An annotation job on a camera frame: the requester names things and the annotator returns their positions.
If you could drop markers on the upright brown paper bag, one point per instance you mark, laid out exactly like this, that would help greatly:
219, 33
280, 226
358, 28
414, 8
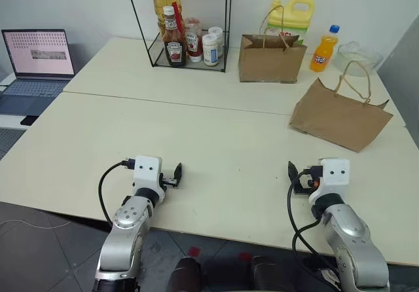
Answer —
270, 63

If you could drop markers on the white lidded jar blue label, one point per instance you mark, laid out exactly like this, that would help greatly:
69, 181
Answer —
210, 51

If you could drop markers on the orange soda bottle blue cap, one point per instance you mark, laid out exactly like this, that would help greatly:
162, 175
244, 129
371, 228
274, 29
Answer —
322, 53

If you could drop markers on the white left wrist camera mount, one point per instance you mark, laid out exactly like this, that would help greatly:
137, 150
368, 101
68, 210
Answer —
147, 174

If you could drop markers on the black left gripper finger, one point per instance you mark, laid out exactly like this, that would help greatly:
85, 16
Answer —
178, 171

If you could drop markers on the yellow plastic jug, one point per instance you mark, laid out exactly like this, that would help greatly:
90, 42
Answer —
294, 17

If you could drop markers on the open grey laptop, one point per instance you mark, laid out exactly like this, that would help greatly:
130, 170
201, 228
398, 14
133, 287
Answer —
36, 63

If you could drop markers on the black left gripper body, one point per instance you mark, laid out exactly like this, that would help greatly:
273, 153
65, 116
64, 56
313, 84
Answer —
169, 181

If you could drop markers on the dark rounded shape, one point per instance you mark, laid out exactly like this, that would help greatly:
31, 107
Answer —
186, 275
271, 275

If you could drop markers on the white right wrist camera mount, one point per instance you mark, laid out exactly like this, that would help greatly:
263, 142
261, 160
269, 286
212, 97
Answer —
335, 174

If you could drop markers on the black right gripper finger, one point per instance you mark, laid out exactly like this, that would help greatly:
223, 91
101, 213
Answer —
292, 171

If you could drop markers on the clear glass bowl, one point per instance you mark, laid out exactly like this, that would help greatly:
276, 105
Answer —
358, 59

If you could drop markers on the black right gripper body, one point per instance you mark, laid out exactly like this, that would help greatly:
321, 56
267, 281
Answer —
305, 185

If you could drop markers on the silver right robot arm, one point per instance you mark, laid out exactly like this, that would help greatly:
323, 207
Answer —
352, 239

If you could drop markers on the red squeeze ketchup bottle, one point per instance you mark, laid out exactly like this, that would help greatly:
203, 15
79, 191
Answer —
193, 41

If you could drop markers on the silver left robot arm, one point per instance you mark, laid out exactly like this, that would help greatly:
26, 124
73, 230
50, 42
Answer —
126, 229

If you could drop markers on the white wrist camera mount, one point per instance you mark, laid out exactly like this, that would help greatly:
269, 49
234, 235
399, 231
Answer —
335, 174
147, 174

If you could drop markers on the slumped brown paper bag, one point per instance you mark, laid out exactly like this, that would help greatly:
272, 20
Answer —
340, 121

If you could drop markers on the dark ketchup bottle white cap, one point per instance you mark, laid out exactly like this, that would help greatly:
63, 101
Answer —
174, 43

